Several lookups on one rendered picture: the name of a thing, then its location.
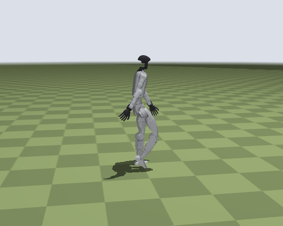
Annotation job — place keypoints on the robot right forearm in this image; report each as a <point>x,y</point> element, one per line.
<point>135,98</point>

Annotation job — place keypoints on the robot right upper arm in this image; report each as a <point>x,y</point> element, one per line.
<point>142,78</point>

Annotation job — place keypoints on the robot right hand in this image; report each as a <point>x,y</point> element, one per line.
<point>126,113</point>

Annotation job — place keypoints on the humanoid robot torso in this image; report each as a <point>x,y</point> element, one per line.
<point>135,82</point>

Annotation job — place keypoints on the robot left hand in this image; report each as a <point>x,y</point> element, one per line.
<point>153,109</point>

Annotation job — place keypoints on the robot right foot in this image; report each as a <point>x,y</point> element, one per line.
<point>138,159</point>

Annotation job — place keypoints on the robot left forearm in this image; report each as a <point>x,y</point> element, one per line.
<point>147,99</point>

